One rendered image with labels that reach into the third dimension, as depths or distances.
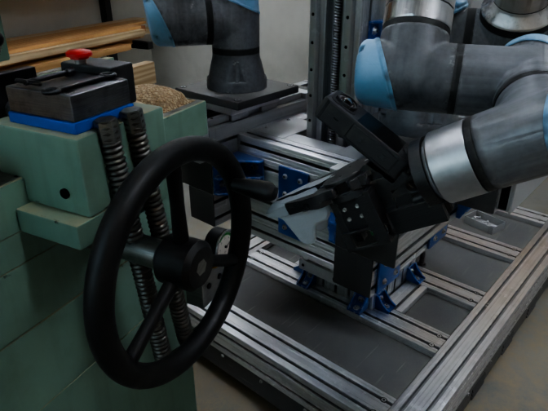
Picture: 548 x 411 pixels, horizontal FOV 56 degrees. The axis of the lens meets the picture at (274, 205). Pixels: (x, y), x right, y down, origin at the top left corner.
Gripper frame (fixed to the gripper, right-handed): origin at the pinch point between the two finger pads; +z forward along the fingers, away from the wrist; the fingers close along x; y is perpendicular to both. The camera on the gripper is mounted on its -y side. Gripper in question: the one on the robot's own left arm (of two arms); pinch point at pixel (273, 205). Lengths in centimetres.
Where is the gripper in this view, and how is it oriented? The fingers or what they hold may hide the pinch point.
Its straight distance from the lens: 63.4
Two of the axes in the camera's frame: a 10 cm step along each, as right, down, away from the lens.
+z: -7.7, 2.8, 5.8
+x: 4.5, -4.0, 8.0
